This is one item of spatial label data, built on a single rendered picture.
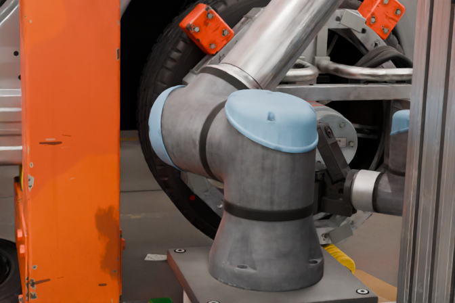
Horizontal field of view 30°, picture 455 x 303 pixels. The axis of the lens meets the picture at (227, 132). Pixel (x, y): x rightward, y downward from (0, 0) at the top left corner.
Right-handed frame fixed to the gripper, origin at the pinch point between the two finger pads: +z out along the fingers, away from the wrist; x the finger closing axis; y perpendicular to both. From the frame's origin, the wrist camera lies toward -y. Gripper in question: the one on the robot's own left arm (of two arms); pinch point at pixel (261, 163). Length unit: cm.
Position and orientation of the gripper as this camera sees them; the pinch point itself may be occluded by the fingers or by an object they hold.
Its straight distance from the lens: 167.0
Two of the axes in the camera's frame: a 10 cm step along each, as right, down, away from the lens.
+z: -8.8, -1.2, 4.7
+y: -0.3, 9.8, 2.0
